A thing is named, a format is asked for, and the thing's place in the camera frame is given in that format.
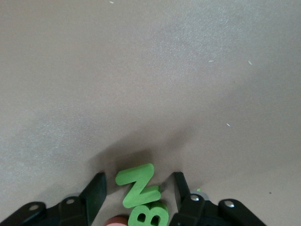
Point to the pink foam letter Q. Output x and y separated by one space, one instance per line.
116 222

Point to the green foam letter B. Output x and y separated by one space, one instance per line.
150 207

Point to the brown table mat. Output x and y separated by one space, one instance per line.
141 70

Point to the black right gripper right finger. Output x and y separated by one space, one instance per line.
200 214

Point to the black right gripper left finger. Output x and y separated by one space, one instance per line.
75 212

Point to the green foam letter N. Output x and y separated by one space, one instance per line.
138 186

